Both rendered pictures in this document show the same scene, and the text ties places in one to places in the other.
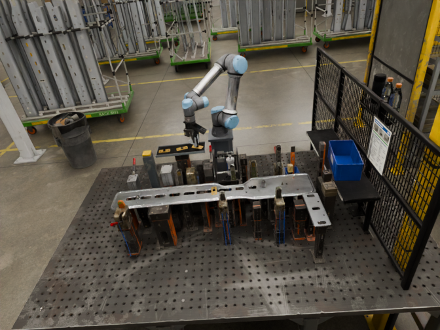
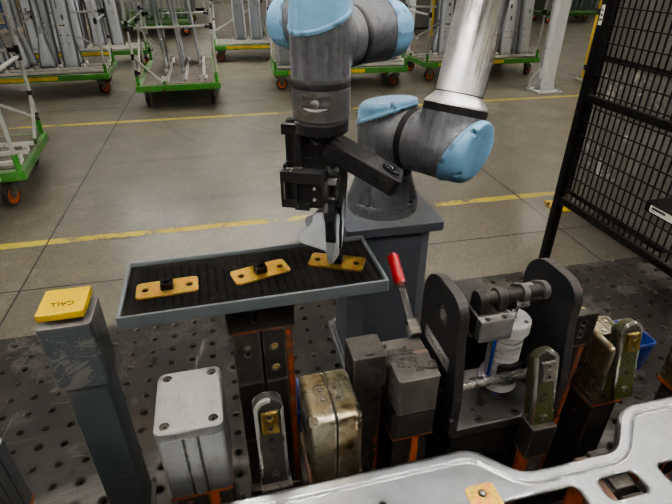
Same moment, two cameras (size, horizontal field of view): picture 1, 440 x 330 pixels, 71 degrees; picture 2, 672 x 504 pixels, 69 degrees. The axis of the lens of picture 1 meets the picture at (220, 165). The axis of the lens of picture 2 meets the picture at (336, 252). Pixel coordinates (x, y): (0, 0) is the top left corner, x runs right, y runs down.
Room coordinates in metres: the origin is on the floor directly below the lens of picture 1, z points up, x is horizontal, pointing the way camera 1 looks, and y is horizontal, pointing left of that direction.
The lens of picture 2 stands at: (1.39, 0.33, 1.56)
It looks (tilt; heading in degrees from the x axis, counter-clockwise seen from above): 31 degrees down; 343
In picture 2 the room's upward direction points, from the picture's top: straight up
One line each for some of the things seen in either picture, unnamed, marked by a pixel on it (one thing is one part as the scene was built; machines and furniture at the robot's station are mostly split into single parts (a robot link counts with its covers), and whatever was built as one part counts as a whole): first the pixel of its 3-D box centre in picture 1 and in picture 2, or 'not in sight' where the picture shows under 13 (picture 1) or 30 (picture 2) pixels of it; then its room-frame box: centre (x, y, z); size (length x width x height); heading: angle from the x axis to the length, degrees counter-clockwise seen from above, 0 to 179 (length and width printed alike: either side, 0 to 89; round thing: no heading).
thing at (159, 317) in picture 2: (181, 149); (255, 276); (2.00, 0.28, 1.16); 0.37 x 0.14 x 0.02; 87
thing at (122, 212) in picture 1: (128, 230); not in sight; (1.50, 0.66, 0.88); 0.15 x 0.11 x 0.36; 177
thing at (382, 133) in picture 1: (379, 145); not in sight; (1.51, -0.95, 1.30); 0.23 x 0.02 x 0.31; 177
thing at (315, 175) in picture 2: (190, 128); (316, 163); (2.02, 0.18, 1.32); 0.09 x 0.08 x 0.12; 63
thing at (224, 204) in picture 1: (225, 221); not in sight; (1.48, 0.01, 0.87); 0.12 x 0.09 x 0.35; 177
